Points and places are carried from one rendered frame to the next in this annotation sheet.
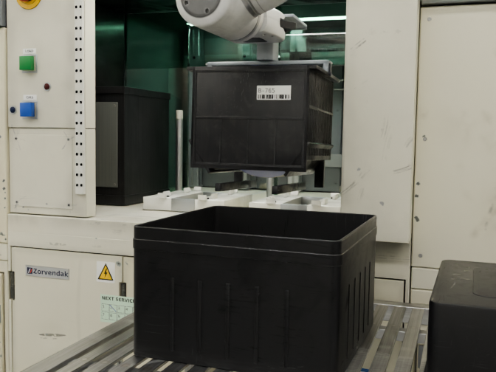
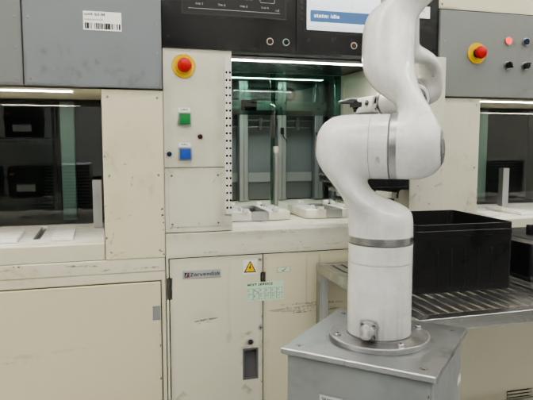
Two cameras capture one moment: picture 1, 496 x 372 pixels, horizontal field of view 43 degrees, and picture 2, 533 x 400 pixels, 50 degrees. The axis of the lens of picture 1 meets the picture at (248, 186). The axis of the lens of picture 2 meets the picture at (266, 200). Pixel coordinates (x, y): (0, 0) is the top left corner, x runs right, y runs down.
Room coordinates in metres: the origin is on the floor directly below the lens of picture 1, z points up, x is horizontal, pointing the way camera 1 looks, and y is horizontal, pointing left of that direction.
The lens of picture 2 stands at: (-0.11, 1.23, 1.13)
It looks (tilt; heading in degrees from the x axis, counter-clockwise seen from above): 6 degrees down; 325
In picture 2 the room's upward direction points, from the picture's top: straight up
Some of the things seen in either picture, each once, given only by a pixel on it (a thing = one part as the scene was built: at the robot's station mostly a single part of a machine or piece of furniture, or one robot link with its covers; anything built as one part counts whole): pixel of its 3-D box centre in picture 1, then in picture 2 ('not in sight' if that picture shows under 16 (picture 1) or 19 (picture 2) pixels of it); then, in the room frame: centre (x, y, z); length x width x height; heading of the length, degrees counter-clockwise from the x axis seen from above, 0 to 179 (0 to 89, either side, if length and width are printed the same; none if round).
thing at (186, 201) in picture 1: (199, 198); (252, 210); (1.57, 0.12, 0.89); 0.22 x 0.21 x 0.04; 161
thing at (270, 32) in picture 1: (249, 21); (378, 104); (1.08, 0.00, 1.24); 0.11 x 0.10 x 0.07; 161
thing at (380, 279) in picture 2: not in sight; (379, 290); (0.64, 0.45, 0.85); 0.19 x 0.19 x 0.18
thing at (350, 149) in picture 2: not in sight; (364, 178); (0.66, 0.47, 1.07); 0.19 x 0.12 x 0.24; 38
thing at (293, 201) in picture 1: (304, 204); (323, 208); (1.49, -0.13, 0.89); 0.22 x 0.21 x 0.04; 161
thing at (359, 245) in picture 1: (263, 279); (435, 248); (0.89, -0.03, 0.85); 0.28 x 0.28 x 0.17; 70
